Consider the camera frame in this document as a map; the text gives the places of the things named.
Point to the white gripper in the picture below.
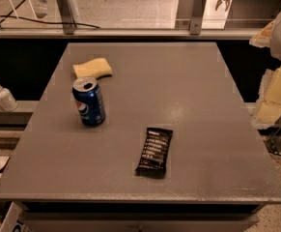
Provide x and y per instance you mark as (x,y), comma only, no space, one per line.
(268,111)

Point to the white pump bottle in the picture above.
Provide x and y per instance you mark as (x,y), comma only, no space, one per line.
(7,100)

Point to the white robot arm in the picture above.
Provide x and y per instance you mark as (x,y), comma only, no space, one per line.
(275,38)

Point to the blue pepsi can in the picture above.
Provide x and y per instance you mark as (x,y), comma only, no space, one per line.
(89,101)

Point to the right metal railing post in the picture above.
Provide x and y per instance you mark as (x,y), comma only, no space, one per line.
(197,16)

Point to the yellow sponge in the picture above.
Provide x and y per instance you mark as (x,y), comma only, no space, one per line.
(95,68)

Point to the black snack bar wrapper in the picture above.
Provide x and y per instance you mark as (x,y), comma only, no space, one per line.
(154,155)

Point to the left metal railing post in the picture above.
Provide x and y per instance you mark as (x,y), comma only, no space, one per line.
(66,16)

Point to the metal railing post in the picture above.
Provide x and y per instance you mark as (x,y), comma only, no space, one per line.
(66,16)
(197,16)

